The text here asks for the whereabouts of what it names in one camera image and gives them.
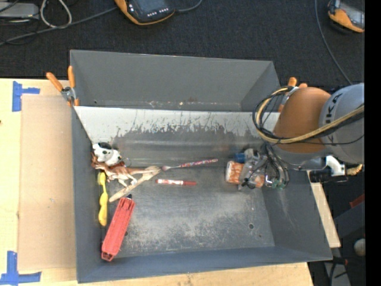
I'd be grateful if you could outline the white and black toy dog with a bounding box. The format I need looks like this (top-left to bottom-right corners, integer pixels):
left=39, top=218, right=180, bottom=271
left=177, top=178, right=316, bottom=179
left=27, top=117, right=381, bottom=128
left=92, top=141, right=123, bottom=167

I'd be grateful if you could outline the brown cardboard board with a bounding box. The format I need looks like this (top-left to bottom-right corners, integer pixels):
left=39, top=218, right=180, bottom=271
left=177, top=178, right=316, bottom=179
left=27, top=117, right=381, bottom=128
left=17, top=94, right=79, bottom=272

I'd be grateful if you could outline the brown toy dinosaur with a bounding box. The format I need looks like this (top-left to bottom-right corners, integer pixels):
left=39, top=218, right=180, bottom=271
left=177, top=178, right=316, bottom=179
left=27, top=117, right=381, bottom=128
left=90, top=153, right=161, bottom=188

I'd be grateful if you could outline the black cylinder on white bracket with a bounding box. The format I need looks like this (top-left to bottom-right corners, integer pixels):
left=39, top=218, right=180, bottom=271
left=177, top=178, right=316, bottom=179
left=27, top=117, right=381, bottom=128
left=309, top=155, right=364, bottom=184

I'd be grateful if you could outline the grey metal bin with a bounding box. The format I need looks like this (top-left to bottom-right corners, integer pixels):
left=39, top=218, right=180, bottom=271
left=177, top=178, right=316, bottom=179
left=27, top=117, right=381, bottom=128
left=68, top=49, right=334, bottom=284

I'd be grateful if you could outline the orange and white can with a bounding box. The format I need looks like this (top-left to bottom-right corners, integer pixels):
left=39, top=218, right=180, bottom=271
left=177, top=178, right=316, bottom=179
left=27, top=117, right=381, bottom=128
left=224, top=160, right=266, bottom=188

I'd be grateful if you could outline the yellow toothbrush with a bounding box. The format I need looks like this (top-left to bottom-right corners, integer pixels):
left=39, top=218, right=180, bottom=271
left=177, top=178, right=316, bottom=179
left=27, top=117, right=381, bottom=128
left=97, top=171, right=110, bottom=227

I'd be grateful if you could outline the red and white marker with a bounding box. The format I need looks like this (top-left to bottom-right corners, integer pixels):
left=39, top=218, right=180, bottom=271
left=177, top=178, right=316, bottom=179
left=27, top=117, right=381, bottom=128
left=154, top=178, right=198, bottom=187

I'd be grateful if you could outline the spoon with patterned handle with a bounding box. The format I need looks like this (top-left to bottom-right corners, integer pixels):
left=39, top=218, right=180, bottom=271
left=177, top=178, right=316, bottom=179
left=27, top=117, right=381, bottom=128
left=161, top=158, right=219, bottom=172

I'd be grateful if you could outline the pale wooden fork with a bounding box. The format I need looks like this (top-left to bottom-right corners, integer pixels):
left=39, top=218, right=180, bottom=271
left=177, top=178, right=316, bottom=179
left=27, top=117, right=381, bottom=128
left=108, top=165, right=162, bottom=203

